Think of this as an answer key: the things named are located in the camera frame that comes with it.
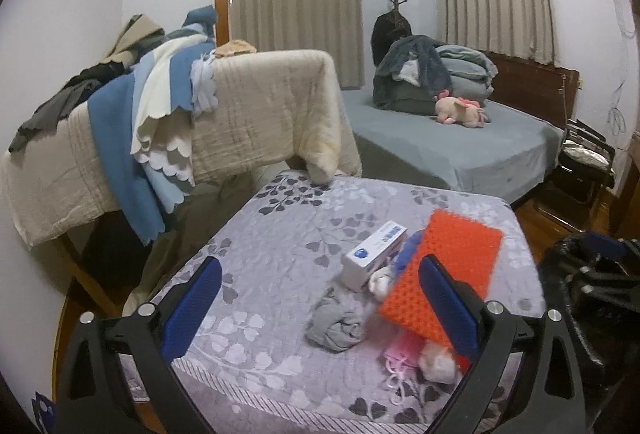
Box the pink sock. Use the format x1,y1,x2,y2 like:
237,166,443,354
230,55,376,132
418,340,458,385

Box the pink face mask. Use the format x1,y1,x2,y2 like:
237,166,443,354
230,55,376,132
383,329,425,406

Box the orange spiky foam mat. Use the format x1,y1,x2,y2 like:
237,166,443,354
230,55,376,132
378,210,503,366

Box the white tissue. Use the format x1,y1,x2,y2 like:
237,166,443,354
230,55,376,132
368,265,396,303

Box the grey sock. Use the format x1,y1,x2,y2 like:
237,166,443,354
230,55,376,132
305,287,364,353

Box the white alcohol pads box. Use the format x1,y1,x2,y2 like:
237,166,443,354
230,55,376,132
340,220,407,292

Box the black trash bag bin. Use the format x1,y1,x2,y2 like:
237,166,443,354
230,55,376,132
538,232,639,419

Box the wooden wardrobe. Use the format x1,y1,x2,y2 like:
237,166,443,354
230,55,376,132
610,131,640,239

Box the grey floral quilted mattress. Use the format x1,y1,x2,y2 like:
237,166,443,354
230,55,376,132
172,171,544,433

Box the black folding chair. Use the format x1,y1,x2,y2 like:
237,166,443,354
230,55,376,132
534,120,615,232

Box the bed with grey-blue sheet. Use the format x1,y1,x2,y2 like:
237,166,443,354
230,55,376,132
343,90,563,203

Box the blue white scalloped blanket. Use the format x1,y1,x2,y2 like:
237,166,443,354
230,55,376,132
88,6,218,244

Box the pink plush pig toy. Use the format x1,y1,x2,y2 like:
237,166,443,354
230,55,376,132
435,90,490,128

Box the dark wooden headboard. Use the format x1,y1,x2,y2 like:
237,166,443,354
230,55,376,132
488,53,580,128

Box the dark grey clothes pile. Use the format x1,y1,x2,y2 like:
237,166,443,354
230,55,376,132
9,61,126,154

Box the folded grey duvet pile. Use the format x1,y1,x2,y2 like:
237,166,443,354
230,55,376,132
436,45,499,107

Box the dark teal fleece blanket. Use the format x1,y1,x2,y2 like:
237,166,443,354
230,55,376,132
373,35,451,116

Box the beige quilted blanket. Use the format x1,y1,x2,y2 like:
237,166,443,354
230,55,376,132
1,50,362,246

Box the tan cloth on blanket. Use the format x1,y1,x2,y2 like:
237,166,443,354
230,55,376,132
214,40,257,59

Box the coat rack with dark coat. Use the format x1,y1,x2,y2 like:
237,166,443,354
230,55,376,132
370,0,412,67

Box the right beige curtain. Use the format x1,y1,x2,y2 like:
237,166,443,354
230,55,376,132
439,0,556,64

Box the white hanging wall cables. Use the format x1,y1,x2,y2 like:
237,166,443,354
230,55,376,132
602,0,639,150

